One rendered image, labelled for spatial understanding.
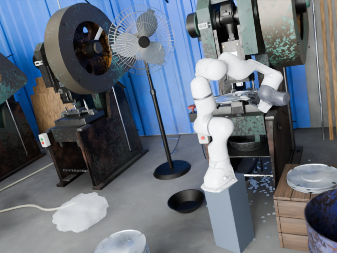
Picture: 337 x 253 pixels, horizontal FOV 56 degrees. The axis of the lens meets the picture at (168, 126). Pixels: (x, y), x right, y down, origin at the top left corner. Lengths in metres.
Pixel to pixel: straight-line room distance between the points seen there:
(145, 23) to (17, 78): 2.38
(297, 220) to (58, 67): 2.15
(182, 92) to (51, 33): 1.76
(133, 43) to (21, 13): 2.82
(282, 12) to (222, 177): 0.98
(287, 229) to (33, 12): 4.40
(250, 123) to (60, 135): 1.97
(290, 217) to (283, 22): 1.10
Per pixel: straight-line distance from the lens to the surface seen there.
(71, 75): 2.86
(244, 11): 2.31
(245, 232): 2.08
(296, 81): 3.61
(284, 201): 1.91
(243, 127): 2.37
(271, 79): 1.90
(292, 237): 2.04
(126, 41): 2.84
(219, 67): 1.62
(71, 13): 3.02
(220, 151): 1.80
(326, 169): 2.09
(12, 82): 4.65
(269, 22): 2.01
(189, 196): 2.68
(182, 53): 3.88
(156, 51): 2.87
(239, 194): 1.94
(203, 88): 1.67
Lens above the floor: 1.36
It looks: 17 degrees down
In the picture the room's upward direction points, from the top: 13 degrees counter-clockwise
